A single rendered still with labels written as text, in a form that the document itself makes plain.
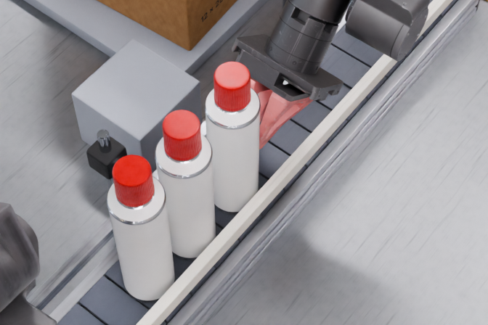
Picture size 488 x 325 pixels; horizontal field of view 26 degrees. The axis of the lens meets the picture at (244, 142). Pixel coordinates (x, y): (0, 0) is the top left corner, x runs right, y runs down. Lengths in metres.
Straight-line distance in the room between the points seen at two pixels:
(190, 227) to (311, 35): 0.22
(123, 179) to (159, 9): 0.39
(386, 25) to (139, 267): 0.32
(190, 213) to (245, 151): 0.08
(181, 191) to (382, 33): 0.23
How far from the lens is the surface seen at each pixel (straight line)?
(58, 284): 0.99
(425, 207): 1.18
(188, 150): 0.92
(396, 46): 0.99
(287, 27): 1.02
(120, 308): 1.06
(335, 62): 1.22
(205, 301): 1.06
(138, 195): 0.90
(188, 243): 1.04
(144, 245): 0.95
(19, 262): 0.64
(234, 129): 0.97
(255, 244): 1.09
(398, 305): 1.12
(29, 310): 0.68
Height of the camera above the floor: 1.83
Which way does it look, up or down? 56 degrees down
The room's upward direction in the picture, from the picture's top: straight up
